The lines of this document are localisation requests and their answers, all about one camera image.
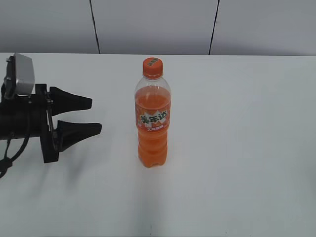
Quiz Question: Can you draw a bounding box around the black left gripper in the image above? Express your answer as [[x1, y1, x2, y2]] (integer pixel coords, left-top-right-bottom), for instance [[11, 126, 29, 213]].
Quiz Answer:
[[31, 84, 102, 163]]

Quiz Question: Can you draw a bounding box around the orange Mirinda soda bottle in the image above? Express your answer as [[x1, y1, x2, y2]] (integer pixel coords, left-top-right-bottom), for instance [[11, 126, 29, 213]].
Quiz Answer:
[[134, 71, 172, 169]]

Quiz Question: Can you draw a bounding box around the orange bottle cap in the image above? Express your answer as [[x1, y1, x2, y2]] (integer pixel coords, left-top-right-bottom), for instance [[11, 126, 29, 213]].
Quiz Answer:
[[143, 57, 163, 79]]

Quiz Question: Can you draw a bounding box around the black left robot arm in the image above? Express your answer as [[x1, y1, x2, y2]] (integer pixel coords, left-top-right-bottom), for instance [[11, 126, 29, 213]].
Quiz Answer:
[[0, 84, 102, 163]]

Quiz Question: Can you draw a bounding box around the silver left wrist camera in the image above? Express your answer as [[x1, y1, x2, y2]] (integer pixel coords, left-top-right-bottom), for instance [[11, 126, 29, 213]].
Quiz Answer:
[[3, 53, 35, 100]]

